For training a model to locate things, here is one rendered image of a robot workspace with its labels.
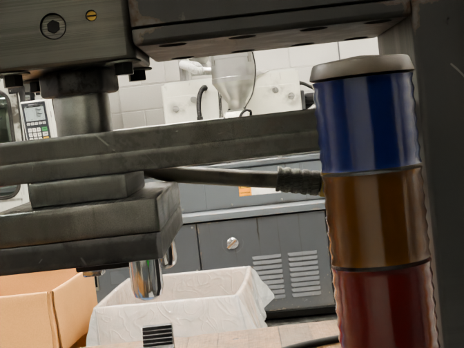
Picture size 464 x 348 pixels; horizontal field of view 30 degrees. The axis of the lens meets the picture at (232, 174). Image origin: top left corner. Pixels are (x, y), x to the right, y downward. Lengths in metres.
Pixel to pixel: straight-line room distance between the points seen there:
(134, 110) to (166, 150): 6.52
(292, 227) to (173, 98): 1.24
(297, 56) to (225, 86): 1.79
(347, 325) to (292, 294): 4.79
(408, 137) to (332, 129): 0.03
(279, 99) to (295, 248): 1.07
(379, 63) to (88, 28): 0.27
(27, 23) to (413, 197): 0.31
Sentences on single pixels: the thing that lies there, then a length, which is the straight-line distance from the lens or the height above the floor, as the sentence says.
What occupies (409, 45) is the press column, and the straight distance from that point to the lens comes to 0.54.
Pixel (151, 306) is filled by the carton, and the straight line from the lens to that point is 2.84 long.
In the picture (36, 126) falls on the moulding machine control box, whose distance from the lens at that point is 5.11.
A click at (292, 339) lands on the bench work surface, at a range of 1.13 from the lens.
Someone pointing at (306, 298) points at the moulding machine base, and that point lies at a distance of 5.12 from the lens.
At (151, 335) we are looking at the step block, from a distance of 0.87.
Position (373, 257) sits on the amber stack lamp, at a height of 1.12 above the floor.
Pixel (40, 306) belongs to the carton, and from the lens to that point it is 2.87.
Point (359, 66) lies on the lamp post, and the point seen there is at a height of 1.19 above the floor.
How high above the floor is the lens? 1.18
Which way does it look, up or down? 3 degrees down
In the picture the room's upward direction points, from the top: 6 degrees counter-clockwise
